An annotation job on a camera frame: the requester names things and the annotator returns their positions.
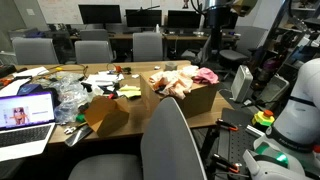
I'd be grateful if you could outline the salmon colored shirt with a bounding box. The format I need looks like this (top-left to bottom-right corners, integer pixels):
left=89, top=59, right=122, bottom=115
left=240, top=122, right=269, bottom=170
left=149, top=70, right=193, bottom=99

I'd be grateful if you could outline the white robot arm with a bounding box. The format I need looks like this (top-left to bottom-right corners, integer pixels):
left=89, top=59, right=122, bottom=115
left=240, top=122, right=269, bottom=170
left=243, top=58, right=320, bottom=180

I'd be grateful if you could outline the pale yellow-green shirt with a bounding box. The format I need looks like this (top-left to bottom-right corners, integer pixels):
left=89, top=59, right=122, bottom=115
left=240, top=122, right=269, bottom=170
left=182, top=65, right=199, bottom=78

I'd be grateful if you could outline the pink shirt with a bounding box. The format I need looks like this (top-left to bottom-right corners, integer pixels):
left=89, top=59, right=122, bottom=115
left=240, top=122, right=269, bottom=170
left=193, top=67, right=219, bottom=84

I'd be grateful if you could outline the grey office chair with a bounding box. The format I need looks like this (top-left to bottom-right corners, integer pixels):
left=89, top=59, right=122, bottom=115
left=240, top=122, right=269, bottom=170
left=68, top=97, right=207, bottom=180

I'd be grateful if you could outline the grey chair across table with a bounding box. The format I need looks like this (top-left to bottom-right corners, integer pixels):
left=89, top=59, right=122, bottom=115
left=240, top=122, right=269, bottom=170
left=75, top=41, right=113, bottom=64

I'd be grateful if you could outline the grey tape roll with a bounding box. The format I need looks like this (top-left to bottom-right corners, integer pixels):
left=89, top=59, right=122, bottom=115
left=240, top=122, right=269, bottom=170
left=165, top=62, right=177, bottom=71

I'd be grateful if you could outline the yellow sticky paper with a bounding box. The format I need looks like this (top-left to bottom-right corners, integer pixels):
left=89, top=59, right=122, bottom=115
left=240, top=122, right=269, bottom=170
left=119, top=85, right=141, bottom=98

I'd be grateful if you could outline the large cardboard box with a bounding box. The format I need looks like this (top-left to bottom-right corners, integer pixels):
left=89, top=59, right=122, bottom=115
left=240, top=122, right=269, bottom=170
left=140, top=71, right=217, bottom=118

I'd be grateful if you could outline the small brown paper box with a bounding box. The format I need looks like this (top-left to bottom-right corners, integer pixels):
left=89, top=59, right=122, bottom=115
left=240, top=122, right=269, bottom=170
left=85, top=96, right=129, bottom=137

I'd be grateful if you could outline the white space heater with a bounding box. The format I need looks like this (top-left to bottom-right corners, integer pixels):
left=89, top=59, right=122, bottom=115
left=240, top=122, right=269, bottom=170
left=231, top=65, right=253, bottom=103

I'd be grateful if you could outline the crumpled clear plastic bag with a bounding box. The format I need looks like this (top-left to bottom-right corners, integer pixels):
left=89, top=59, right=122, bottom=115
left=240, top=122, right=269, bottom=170
left=50, top=73, right=88, bottom=124

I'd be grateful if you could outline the black computer monitor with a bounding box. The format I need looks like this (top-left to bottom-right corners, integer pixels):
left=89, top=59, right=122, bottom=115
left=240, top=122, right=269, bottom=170
left=79, top=5, right=122, bottom=24

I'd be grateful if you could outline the yellow emergency stop button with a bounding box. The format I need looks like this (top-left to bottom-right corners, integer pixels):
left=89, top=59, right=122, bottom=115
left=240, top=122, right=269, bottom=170
left=251, top=110, right=275, bottom=126

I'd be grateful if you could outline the open laptop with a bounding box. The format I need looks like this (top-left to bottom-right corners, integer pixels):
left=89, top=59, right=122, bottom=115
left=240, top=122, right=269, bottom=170
left=0, top=92, right=55, bottom=161

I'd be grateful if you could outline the orange handled clamp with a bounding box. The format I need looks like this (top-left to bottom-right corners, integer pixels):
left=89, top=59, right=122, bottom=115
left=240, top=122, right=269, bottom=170
left=216, top=118, right=238, bottom=131

